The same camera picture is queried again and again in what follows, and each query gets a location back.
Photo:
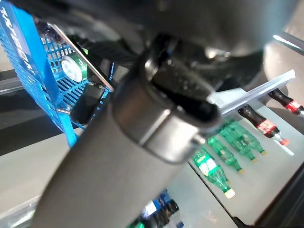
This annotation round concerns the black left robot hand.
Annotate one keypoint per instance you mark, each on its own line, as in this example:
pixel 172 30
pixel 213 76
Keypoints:
pixel 107 166

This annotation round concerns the blue plastic shopping basket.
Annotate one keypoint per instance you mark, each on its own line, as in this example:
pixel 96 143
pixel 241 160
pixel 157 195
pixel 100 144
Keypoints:
pixel 28 59

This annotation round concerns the small Pepsi cola bottle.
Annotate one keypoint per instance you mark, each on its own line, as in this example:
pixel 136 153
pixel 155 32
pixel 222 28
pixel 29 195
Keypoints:
pixel 154 209

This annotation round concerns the green Sprite bottle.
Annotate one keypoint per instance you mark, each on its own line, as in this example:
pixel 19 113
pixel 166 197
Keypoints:
pixel 225 178
pixel 209 168
pixel 247 140
pixel 240 142
pixel 224 154

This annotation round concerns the green soda can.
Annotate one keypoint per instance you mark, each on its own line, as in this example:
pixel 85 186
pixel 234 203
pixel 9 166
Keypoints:
pixel 73 69

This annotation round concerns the Coca-Cola bottle red label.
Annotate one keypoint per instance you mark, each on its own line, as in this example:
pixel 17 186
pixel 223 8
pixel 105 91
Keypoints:
pixel 263 124
pixel 291 104

